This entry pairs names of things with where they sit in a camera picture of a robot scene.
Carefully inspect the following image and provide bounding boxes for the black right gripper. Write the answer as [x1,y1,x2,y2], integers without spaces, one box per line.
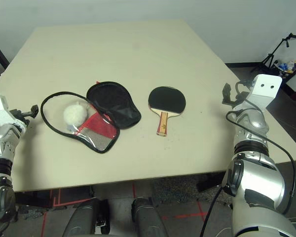
[222,83,249,109]

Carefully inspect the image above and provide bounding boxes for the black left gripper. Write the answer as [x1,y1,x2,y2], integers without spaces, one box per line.
[9,105,39,127]

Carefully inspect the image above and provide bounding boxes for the white fluffy pompom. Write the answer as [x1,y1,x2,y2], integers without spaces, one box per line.
[63,101,90,130]

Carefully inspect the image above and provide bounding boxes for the black ping-pong paddle wooden handle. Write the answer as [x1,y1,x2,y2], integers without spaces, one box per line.
[148,85,186,137]

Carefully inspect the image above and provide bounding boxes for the black red paddle case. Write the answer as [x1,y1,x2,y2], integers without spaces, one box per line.
[40,79,142,155]

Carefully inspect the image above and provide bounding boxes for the black tripod stand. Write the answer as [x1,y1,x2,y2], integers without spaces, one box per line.
[250,32,296,74]

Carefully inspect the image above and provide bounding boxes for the black trash bin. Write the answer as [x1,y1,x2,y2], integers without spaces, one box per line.
[270,59,296,85]

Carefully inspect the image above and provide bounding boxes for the grey robot left leg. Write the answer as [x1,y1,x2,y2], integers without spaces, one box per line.
[61,197,110,237]

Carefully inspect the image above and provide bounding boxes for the grey robot leg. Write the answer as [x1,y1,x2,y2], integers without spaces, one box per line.
[61,197,110,237]
[130,196,171,237]

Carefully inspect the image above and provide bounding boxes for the grey robot right leg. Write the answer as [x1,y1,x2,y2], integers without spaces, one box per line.
[130,196,171,237]

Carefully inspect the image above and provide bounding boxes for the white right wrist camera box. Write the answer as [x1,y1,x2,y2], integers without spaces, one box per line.
[246,74,283,110]

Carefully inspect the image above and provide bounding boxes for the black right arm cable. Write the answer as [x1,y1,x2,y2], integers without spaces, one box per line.
[199,80,296,237]

